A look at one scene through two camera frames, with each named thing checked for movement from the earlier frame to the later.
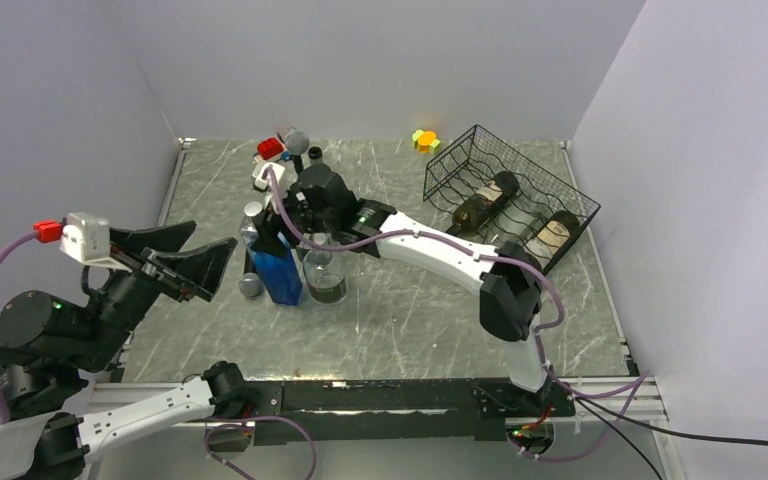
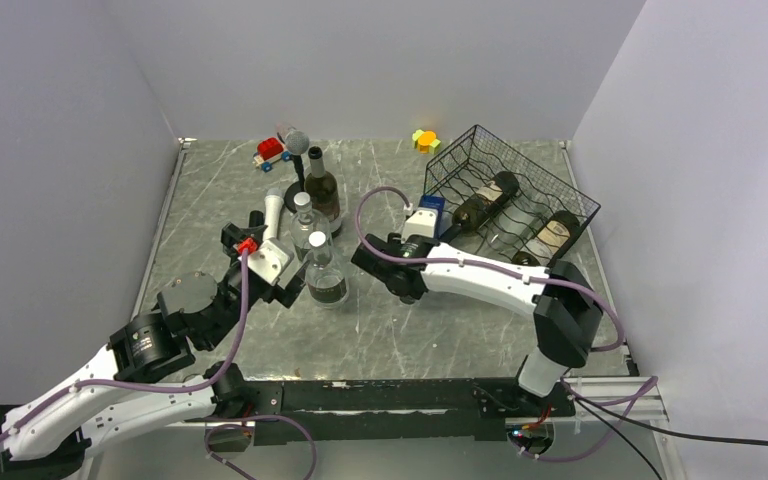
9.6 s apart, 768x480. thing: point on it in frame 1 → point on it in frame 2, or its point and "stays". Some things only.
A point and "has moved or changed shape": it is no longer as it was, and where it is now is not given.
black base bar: [398, 409] stays
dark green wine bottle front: [552, 237] stays
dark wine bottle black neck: [475, 209] stays
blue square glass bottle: [280, 275] has moved or changed shape
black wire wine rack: [489, 194] stays
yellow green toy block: [426, 141] stays
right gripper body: [309, 219] → [399, 293]
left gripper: [199, 268] → [288, 293]
